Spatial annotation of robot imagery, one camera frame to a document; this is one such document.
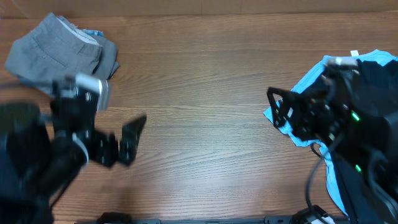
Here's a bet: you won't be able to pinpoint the grey cotton shorts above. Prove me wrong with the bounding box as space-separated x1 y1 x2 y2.
5 12 119 97

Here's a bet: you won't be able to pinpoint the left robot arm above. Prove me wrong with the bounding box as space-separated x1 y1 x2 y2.
1 80 147 223

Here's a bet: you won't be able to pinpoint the light blue t-shirt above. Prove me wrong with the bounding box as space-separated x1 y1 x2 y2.
262 49 398 217

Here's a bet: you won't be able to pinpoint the black t-shirt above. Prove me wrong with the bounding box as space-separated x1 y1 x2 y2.
310 58 398 224

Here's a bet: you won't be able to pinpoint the folded blue denim jeans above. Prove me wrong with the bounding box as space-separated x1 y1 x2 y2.
82 29 104 37

